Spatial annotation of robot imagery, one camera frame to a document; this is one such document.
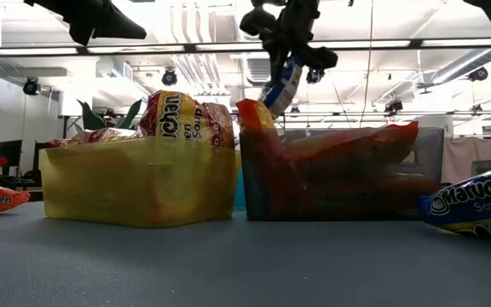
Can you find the blue soy sauce ramen pack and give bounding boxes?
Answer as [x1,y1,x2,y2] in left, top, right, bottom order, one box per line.
[258,54,305,119]
[418,168,491,243]

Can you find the white cylinder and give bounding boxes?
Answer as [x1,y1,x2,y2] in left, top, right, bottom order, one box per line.
[415,113,454,137]

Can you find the yellow ramen packets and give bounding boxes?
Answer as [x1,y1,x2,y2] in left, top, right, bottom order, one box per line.
[138,89,237,227]

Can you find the green plant in white pot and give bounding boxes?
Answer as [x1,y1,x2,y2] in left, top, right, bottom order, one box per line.
[77,98,143,131]

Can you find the black monitor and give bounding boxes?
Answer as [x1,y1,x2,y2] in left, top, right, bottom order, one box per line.
[32,141,49,182]
[0,139,24,180]

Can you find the teal plastic bin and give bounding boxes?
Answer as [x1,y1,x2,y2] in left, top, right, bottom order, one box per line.
[233,168,247,210]

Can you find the black-framed light bar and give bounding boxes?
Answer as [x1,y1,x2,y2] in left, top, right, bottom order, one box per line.
[0,38,491,59]

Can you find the translucent yellow plastic bin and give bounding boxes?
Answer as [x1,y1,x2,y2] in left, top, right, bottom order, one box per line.
[38,136,240,229]

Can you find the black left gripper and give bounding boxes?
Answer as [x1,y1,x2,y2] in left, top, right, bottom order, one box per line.
[23,0,148,47]

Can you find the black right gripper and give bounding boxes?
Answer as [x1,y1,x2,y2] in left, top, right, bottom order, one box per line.
[239,0,340,89]

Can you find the translucent grey plastic bin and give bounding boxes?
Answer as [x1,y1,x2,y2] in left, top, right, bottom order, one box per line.
[239,126,445,222]

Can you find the beige draped cloth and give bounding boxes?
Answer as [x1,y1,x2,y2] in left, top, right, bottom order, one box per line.
[441,136,491,185]

